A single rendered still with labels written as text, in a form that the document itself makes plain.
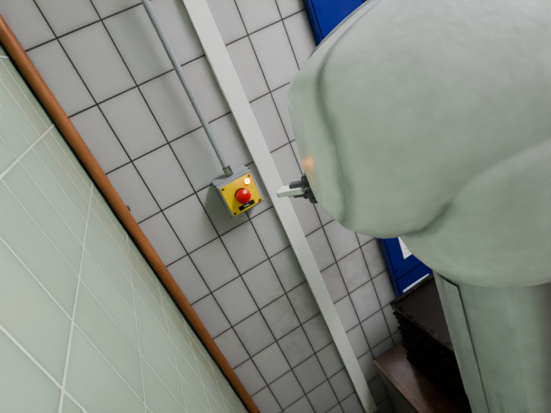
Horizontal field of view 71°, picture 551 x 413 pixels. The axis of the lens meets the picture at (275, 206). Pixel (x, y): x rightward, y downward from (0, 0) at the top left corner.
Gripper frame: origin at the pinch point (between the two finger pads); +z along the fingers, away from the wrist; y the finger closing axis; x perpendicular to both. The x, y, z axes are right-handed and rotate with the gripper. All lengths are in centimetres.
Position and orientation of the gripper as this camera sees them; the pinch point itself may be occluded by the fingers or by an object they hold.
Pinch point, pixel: (291, 190)
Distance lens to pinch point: 92.6
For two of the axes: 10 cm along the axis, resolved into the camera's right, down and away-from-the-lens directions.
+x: 3.4, -5.6, 7.6
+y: 3.6, 8.2, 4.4
